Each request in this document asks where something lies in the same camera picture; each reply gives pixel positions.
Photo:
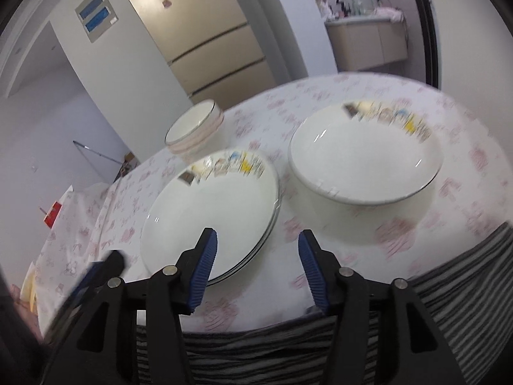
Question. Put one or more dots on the red white paper bag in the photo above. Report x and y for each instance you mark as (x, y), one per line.
(52, 214)

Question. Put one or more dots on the black faucet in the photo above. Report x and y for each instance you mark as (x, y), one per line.
(340, 0)

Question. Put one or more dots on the white plate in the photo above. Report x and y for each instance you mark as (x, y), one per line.
(260, 244)

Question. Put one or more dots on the black sliding door frame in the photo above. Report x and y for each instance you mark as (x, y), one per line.
(427, 28)

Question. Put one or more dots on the white bowl with dark rim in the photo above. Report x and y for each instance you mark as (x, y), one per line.
(192, 122)

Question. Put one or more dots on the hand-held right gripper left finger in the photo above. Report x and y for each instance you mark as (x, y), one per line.
(204, 264)

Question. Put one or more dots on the beige vanity cabinet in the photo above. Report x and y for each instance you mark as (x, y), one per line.
(360, 44)

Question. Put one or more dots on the grey electrical panel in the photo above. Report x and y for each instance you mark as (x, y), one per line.
(96, 16)

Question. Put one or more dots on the pink towel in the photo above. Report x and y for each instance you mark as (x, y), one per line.
(388, 14)

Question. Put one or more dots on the beige refrigerator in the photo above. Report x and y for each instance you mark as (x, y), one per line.
(208, 48)

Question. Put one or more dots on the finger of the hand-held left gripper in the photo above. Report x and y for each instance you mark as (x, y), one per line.
(100, 272)

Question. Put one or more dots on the striped grey shirt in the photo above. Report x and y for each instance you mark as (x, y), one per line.
(461, 288)

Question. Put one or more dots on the thin metal rod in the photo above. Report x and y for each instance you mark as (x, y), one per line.
(96, 152)

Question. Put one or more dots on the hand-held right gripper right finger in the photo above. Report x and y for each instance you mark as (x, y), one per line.
(312, 268)

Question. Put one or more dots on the deep cartoon print plate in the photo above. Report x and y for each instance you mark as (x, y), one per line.
(360, 156)

